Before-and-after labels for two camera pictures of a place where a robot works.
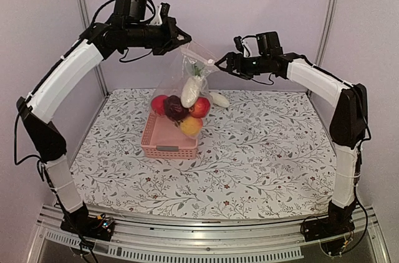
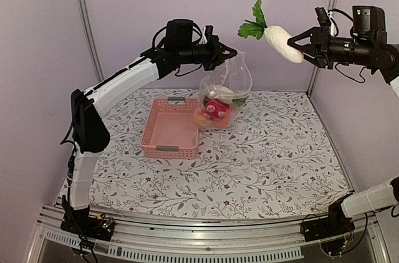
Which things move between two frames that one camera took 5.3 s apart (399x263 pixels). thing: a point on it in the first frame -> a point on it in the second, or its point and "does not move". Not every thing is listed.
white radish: [191, 89] -> [226, 96]
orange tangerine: [201, 108] -> [221, 123]
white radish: [219, 100] -> [277, 38]
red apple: [158, 104] -> [216, 109]
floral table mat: [267, 152] does not move
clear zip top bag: [184, 92] -> [222, 92]
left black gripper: [171, 28] -> [218, 57]
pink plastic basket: [163, 139] does not move
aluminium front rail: [266, 240] does not move
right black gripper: [234, 58] -> [320, 43]
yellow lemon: [190, 126] -> [201, 121]
